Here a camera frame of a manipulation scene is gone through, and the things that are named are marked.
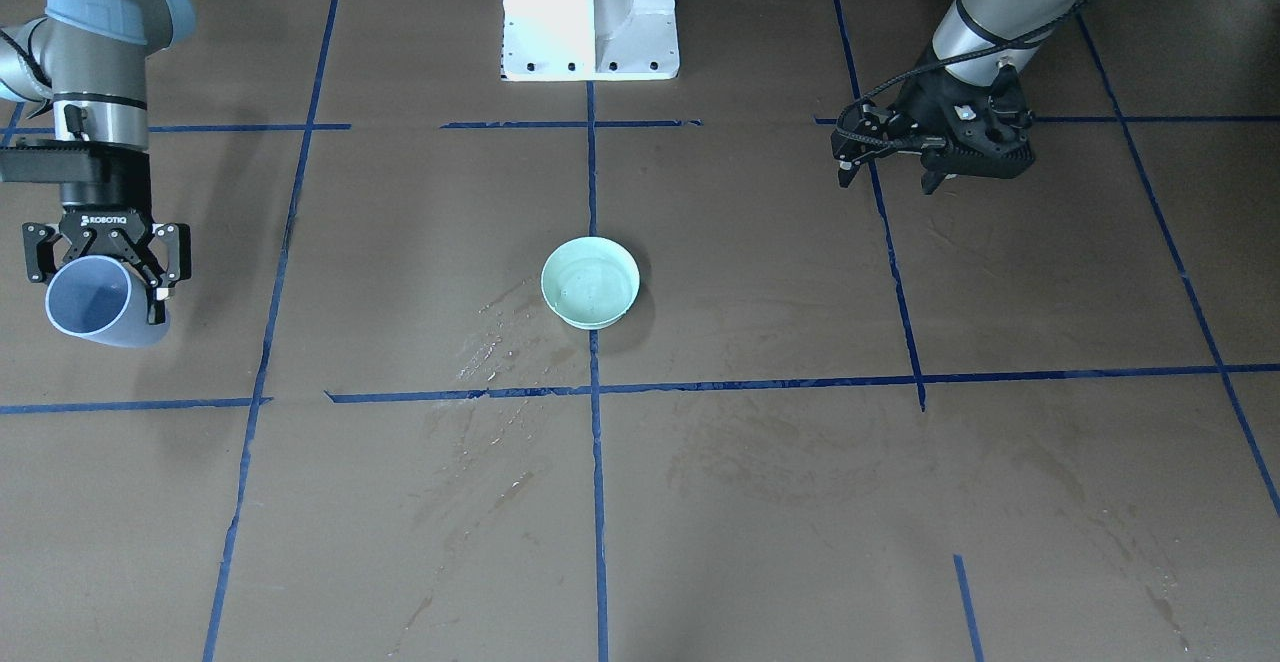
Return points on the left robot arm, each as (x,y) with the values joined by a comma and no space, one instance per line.
(974,39)

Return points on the light blue plastic cup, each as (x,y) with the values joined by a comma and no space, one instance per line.
(98,298)

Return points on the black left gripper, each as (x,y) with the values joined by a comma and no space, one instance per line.
(916,102)

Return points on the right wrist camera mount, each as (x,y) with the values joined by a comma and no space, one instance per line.
(37,165)

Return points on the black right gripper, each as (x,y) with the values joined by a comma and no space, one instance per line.
(104,192)

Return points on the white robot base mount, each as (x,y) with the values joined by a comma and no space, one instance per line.
(572,40)

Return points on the light green bowl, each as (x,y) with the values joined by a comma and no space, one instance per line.
(590,282)

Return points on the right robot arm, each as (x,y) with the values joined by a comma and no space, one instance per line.
(84,61)

